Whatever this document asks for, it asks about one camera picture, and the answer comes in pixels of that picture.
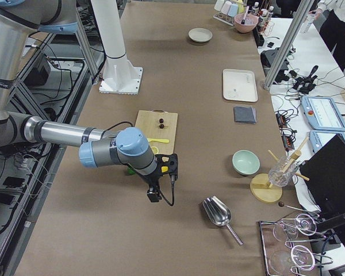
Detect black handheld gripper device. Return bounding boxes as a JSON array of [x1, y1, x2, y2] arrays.
[[289, 65, 319, 95]]

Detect aluminium frame post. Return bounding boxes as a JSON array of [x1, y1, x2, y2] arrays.
[[263, 0, 314, 90]]

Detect clear glass cup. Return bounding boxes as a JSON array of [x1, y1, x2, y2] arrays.
[[269, 156, 299, 187]]

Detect bamboo cutting board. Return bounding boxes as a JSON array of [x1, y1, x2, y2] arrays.
[[135, 110, 178, 155]]

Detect pink bowl with ice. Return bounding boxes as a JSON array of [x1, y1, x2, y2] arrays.
[[234, 13, 259, 33]]

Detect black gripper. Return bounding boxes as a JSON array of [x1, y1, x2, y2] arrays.
[[139, 154, 178, 202]]

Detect person in background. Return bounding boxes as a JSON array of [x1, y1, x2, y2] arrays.
[[314, 0, 345, 71]]

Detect lemon slice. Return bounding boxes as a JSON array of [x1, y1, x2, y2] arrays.
[[151, 146, 159, 155]]

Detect wooden cup stand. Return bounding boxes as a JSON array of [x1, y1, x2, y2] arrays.
[[250, 136, 309, 204]]

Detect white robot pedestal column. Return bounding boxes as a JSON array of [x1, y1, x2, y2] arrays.
[[91, 1, 143, 95]]

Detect wire glass rack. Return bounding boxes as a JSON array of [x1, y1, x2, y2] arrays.
[[258, 213, 334, 275]]

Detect pastel cup rack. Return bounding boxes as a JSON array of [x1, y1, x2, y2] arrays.
[[213, 0, 246, 26]]

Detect blue teach pendant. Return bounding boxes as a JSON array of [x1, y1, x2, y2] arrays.
[[301, 95, 345, 132], [309, 130, 345, 153]]

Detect bottles with copper wire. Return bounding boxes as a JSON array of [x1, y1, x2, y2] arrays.
[[250, 1, 274, 36]]

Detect black monitor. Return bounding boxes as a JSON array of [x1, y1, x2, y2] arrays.
[[300, 135, 345, 215]]

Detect metal scoop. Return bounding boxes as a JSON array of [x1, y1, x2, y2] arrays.
[[202, 195, 244, 246]]

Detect yellow plastic knife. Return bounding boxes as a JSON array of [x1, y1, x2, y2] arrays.
[[147, 138, 170, 144]]

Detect grey folded cloth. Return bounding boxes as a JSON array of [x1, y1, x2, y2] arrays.
[[233, 106, 256, 124]]

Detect mint green bowl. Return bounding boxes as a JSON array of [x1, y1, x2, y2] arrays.
[[232, 150, 260, 175]]

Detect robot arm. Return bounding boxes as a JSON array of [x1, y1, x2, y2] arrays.
[[0, 1, 178, 202]]

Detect white rabbit tray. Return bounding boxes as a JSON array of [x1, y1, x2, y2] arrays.
[[223, 69, 258, 102]]

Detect round white plate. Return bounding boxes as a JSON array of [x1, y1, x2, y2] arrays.
[[188, 28, 213, 43]]

